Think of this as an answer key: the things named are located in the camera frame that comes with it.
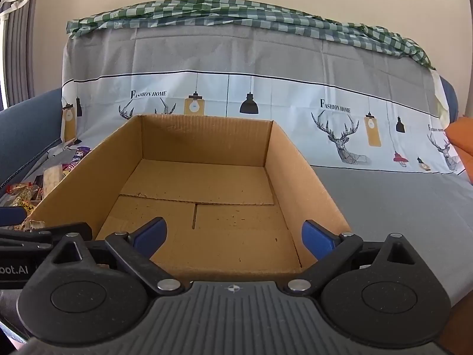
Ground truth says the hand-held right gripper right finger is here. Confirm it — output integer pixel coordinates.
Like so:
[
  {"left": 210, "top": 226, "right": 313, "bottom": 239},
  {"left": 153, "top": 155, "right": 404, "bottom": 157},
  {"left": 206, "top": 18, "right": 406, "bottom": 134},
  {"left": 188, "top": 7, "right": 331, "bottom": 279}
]
[{"left": 284, "top": 221, "right": 422, "bottom": 297}]

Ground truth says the orange cloth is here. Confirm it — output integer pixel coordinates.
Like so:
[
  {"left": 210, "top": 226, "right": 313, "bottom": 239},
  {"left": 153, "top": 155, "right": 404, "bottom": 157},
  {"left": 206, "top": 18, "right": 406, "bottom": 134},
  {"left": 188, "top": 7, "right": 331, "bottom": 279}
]
[{"left": 438, "top": 294, "right": 473, "bottom": 355}]

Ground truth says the grey curtain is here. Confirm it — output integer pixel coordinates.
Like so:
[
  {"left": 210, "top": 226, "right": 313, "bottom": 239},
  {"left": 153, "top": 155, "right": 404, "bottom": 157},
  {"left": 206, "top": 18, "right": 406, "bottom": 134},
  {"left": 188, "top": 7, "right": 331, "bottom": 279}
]
[{"left": 0, "top": 0, "right": 41, "bottom": 112}]

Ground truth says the grey printed sofa cover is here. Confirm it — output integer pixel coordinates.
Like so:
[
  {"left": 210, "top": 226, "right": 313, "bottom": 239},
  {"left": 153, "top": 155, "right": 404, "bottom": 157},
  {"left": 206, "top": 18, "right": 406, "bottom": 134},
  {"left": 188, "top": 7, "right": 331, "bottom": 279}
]
[{"left": 22, "top": 22, "right": 473, "bottom": 304}]

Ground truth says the cream cloth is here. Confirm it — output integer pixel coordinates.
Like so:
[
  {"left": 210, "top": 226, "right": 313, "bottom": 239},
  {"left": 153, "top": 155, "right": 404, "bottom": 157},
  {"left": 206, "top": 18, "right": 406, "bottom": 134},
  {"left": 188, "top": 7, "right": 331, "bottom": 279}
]
[{"left": 430, "top": 70, "right": 452, "bottom": 122}]

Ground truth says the brown cardboard box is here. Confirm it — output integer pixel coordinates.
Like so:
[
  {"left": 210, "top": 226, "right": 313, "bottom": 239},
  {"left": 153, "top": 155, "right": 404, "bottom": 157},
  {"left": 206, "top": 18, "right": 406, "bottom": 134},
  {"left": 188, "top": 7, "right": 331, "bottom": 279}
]
[{"left": 27, "top": 114, "right": 352, "bottom": 282}]

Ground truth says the orange cushion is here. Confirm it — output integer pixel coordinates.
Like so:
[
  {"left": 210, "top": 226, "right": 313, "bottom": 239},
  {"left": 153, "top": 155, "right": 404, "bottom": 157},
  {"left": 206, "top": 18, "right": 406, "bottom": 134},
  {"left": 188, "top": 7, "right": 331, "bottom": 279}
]
[{"left": 445, "top": 116, "right": 473, "bottom": 186}]

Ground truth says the cream snack packet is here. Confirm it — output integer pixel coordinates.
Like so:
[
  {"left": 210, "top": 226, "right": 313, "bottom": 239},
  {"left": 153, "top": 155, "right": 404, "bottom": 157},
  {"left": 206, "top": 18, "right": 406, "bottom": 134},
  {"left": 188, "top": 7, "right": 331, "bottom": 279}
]
[{"left": 42, "top": 166, "right": 62, "bottom": 197}]

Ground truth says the green checked cloth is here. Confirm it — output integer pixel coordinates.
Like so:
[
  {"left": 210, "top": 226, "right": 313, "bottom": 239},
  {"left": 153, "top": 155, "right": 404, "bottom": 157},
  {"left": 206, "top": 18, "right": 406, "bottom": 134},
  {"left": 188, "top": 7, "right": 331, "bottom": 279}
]
[{"left": 67, "top": 0, "right": 437, "bottom": 70}]

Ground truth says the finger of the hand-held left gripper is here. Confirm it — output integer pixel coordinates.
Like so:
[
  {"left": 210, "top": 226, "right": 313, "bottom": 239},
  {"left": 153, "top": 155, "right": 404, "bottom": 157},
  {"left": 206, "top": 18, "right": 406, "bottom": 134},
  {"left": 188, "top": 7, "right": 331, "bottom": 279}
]
[
  {"left": 0, "top": 223, "right": 92, "bottom": 253},
  {"left": 0, "top": 207, "right": 29, "bottom": 227}
]

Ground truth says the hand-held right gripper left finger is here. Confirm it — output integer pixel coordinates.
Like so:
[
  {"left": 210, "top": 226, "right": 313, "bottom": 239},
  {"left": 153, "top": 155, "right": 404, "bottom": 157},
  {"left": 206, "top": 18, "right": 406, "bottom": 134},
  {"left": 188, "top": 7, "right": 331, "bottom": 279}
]
[{"left": 37, "top": 216, "right": 186, "bottom": 297}]

